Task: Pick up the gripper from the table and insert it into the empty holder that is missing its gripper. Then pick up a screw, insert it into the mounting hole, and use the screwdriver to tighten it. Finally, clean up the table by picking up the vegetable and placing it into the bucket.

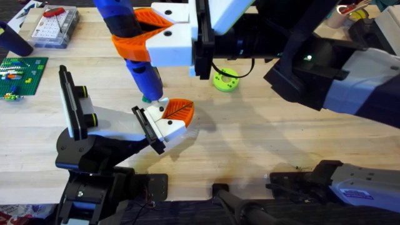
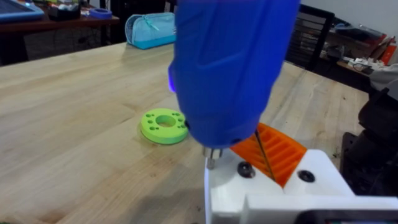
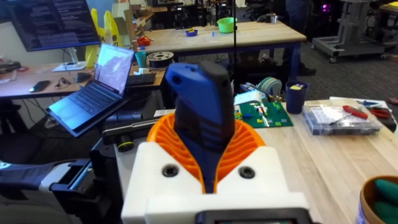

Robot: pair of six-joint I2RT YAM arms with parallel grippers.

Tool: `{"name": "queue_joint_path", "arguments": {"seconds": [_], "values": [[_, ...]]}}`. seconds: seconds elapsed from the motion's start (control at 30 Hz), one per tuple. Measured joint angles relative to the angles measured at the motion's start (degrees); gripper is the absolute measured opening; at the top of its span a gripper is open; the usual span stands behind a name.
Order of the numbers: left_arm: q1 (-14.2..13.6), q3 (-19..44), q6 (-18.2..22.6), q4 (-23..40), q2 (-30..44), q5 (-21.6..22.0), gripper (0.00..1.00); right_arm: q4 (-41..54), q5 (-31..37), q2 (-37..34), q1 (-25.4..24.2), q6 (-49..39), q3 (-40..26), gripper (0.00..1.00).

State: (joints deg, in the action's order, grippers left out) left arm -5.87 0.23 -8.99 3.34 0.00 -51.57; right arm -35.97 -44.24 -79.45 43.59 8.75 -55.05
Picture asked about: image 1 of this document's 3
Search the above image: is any red handled tool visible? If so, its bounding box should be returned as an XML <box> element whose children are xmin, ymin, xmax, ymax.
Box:
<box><xmin>42</xmin><ymin>7</ymin><xmax>67</xmax><ymax>18</ymax></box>

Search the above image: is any green disc with holes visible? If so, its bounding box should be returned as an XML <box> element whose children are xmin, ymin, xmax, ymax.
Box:
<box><xmin>212</xmin><ymin>67</ymin><xmax>241</xmax><ymax>93</ymax></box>

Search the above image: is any card with pliers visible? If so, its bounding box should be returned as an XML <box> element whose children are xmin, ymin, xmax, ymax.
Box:
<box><xmin>7</xmin><ymin>0</ymin><xmax>45</xmax><ymax>33</ymax></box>

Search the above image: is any black stand pole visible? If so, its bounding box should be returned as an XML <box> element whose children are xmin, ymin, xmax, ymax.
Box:
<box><xmin>211</xmin><ymin>182</ymin><xmax>284</xmax><ymax>225</ymax></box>

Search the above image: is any black cable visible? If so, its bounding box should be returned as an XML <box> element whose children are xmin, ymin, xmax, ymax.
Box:
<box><xmin>211</xmin><ymin>57</ymin><xmax>256</xmax><ymax>79</ymax></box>

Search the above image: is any dark blue cylinder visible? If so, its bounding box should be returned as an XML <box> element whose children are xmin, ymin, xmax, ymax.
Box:
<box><xmin>0</xmin><ymin>21</ymin><xmax>34</xmax><ymax>58</ymax></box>

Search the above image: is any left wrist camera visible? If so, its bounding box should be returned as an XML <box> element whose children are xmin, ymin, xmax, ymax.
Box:
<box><xmin>73</xmin><ymin>85</ymin><xmax>99</xmax><ymax>128</ymax></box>

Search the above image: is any black rail plate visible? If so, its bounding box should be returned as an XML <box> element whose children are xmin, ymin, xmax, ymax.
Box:
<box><xmin>133</xmin><ymin>172</ymin><xmax>169</xmax><ymax>203</ymax></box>

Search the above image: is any colourful printed bag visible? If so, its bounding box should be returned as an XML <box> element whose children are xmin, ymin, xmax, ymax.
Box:
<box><xmin>0</xmin><ymin>203</ymin><xmax>58</xmax><ymax>225</ymax></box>

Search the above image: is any clear plastic parts box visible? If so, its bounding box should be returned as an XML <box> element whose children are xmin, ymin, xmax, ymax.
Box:
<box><xmin>27</xmin><ymin>4</ymin><xmax>80</xmax><ymax>49</ymax></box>

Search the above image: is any green board with toy blocks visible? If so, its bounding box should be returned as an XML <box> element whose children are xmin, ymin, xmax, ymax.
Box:
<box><xmin>0</xmin><ymin>56</ymin><xmax>49</xmax><ymax>102</ymax></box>

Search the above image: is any white box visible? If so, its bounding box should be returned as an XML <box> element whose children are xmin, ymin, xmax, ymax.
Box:
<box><xmin>374</xmin><ymin>4</ymin><xmax>400</xmax><ymax>56</ymax></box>

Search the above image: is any left black upright wrist plate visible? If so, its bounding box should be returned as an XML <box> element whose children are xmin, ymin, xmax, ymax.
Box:
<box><xmin>58</xmin><ymin>64</ymin><xmax>89</xmax><ymax>141</ymax></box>

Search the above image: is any yellow tape roll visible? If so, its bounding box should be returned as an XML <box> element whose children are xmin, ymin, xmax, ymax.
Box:
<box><xmin>347</xmin><ymin>9</ymin><xmax>370</xmax><ymax>23</ymax></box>

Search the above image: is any blue electric screwdriver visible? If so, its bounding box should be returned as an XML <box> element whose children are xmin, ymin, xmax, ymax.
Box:
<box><xmin>92</xmin><ymin>0</ymin><xmax>165</xmax><ymax>104</ymax></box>

